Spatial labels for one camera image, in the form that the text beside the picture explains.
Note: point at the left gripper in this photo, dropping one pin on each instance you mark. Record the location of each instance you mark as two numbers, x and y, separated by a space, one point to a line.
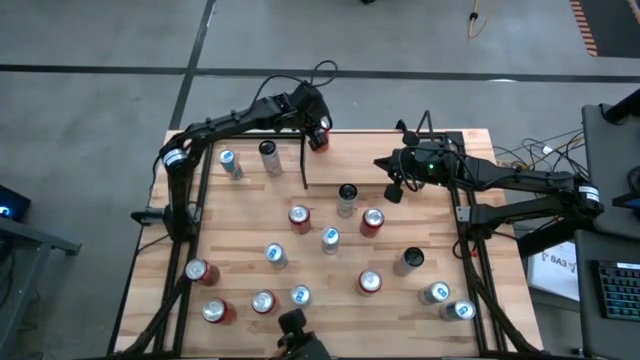
312 107

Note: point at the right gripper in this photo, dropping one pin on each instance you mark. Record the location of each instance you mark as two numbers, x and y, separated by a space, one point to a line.
425 165

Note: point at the red Fanta strawberry can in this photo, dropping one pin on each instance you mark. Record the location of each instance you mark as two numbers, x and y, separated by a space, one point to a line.
263 301
370 281
325 146

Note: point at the white Celsius can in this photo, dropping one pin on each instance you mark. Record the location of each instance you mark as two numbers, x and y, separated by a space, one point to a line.
346 205
270 160
410 260

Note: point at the red Coca-Cola can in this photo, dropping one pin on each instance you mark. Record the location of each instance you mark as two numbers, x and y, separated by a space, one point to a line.
372 222
200 271

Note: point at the blue silver Red Bull can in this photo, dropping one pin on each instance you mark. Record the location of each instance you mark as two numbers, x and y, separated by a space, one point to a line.
436 292
300 295
275 255
230 162
460 310
330 240

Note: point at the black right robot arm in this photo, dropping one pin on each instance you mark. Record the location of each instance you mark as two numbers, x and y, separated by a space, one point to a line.
515 177

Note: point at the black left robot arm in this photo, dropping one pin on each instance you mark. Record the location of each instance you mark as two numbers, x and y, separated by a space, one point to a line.
225 122

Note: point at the white paper sign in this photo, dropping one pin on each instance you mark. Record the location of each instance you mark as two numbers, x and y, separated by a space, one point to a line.
555 272

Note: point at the black device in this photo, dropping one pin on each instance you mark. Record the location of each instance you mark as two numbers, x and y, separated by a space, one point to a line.
302 340

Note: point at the grey side table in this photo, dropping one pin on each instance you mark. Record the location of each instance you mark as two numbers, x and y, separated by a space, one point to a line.
607 165

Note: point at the black pole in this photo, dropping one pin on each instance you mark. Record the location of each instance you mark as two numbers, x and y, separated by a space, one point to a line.
622 107

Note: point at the grey desk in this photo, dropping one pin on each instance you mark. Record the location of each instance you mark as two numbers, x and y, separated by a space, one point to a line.
585 310

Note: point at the black mat with orange stripes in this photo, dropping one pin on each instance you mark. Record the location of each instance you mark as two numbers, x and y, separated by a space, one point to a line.
615 30

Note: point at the backlit black keyboard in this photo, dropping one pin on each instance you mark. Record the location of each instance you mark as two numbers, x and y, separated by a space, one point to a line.
620 290

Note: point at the grey metal stand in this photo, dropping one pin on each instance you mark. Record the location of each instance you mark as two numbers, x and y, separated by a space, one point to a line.
40 235

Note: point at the black monitor with blue light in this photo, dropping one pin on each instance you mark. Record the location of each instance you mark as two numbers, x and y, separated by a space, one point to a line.
15 200

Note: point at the black aluminium rig frame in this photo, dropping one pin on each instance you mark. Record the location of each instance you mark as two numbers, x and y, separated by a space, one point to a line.
250 135

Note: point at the silver metal bracket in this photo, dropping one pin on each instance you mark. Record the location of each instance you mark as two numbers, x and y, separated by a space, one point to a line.
462 214

